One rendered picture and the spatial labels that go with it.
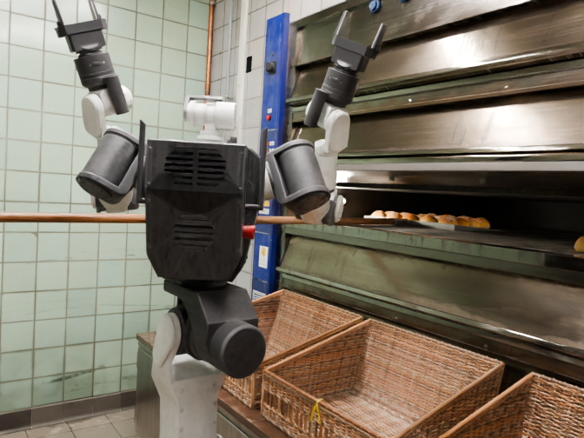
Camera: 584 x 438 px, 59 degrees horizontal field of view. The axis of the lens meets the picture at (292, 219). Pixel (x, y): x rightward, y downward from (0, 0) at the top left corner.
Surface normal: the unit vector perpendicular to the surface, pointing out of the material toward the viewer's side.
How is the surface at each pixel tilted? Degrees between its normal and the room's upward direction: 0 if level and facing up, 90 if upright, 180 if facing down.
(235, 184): 90
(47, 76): 90
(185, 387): 84
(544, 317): 71
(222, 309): 45
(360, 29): 90
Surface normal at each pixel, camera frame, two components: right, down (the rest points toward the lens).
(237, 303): 0.47, -0.65
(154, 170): 0.05, 0.06
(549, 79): -0.81, -0.02
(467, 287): -0.74, -0.36
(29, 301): 0.58, 0.07
